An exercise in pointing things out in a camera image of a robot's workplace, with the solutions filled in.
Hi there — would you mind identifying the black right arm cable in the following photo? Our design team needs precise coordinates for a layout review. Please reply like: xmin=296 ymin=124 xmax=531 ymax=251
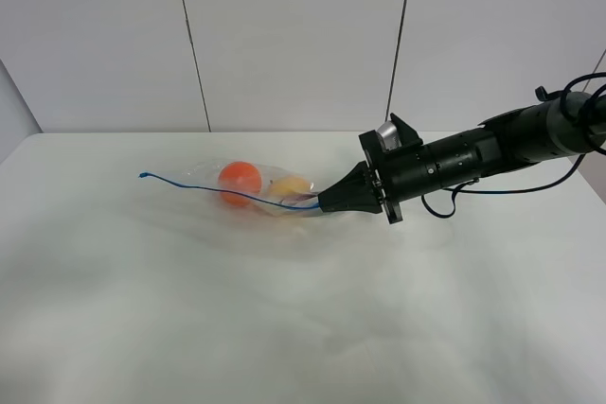
xmin=420 ymin=72 xmax=606 ymax=219

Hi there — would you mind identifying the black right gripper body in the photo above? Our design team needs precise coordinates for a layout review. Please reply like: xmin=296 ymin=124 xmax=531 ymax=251
xmin=359 ymin=130 xmax=424 ymax=224

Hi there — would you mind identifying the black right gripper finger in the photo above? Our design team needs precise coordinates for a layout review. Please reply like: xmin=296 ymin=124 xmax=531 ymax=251
xmin=318 ymin=161 xmax=375 ymax=202
xmin=320 ymin=194 xmax=383 ymax=214

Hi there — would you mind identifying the yellow pear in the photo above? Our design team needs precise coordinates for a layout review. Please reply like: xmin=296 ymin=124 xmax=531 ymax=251
xmin=266 ymin=175 xmax=313 ymax=203

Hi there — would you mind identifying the orange tomato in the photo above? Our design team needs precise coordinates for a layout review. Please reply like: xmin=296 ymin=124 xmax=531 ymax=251
xmin=218 ymin=161 xmax=262 ymax=207

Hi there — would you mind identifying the purple eggplant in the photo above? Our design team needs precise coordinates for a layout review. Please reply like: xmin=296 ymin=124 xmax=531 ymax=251
xmin=282 ymin=192 xmax=319 ymax=207

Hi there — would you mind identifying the clear zip bag blue seal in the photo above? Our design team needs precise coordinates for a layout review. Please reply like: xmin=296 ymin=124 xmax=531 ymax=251
xmin=136 ymin=160 xmax=351 ymax=230

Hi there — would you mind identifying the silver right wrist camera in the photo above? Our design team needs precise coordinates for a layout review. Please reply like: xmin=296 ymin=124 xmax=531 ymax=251
xmin=376 ymin=114 xmax=423 ymax=152

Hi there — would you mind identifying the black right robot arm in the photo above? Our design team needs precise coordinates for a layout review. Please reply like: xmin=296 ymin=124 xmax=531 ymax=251
xmin=318 ymin=88 xmax=605 ymax=223

